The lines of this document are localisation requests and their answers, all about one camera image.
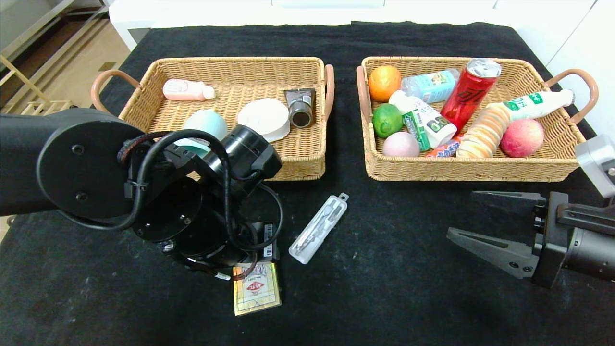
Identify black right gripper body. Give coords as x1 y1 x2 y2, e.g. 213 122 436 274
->
531 191 615 289

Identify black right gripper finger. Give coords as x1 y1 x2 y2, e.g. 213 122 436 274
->
446 226 540 280
470 190 547 215

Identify white yogurt bottle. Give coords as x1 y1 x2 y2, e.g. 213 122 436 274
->
388 90 457 149

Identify red soda can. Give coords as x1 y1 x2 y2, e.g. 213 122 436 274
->
441 58 502 133

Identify green chewing gum pack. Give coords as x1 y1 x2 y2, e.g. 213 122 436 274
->
402 107 432 149

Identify clear plastic compass case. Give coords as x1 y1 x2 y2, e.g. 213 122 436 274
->
288 193 349 265

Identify cream playing card box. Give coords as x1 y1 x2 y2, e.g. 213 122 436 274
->
233 261 282 317

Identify teal plastic mug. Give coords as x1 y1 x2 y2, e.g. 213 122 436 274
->
174 110 228 158

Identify red peach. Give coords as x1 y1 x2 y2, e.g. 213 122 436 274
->
500 119 545 159

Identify striped bread roll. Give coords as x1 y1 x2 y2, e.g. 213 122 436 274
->
455 102 510 160

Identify orange wrapped sausage snack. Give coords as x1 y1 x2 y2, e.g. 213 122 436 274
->
425 135 464 159

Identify white milk bottle green label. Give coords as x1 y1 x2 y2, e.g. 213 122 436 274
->
502 89 575 121

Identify black table cloth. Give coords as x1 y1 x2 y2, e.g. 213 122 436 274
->
0 22 615 346

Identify pale pink round fruit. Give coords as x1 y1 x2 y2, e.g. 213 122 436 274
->
382 131 421 158

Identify clear water bottle blue label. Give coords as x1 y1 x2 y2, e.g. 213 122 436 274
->
401 70 459 104

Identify green lime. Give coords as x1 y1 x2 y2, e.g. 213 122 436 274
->
372 102 404 138

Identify orange fruit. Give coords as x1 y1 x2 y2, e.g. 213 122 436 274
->
368 65 402 103

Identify dark grey cosmetic tube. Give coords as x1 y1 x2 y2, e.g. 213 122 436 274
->
283 88 317 128

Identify white tape roll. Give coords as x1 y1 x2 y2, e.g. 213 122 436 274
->
237 98 291 143

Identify pink lotion bottle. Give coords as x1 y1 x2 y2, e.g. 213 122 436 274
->
162 79 216 102

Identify white table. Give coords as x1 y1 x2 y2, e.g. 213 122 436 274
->
108 0 517 52

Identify beige wooden rolling rack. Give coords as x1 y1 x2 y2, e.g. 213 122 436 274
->
0 54 80 116

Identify rectangular wicker basket brown handles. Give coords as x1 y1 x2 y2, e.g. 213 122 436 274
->
91 57 335 182
356 57 599 182

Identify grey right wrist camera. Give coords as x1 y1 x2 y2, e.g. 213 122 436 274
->
575 134 615 199

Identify black left camera cable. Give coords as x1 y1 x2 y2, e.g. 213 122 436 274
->
62 130 285 282

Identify grey metal shelf frame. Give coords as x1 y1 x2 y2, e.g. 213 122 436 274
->
0 0 111 73

